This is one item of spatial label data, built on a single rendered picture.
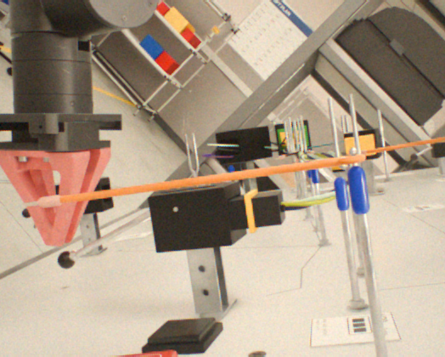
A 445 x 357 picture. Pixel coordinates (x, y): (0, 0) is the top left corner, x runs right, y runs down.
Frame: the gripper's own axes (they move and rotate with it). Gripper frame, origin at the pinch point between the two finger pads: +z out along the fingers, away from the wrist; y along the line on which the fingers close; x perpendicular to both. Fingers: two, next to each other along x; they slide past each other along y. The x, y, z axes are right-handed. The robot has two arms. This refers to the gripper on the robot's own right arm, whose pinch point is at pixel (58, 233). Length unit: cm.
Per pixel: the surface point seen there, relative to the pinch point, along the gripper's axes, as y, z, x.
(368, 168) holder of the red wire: 61, 0, -20
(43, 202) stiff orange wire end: -13.2, -4.6, -7.8
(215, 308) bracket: -0.8, 4.5, -12.9
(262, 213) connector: -1.0, -2.5, -16.4
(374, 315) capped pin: -12.1, 0.0, -24.1
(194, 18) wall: 753, -146, 260
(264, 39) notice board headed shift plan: 754, -113, 158
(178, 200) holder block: -1.9, -3.3, -10.7
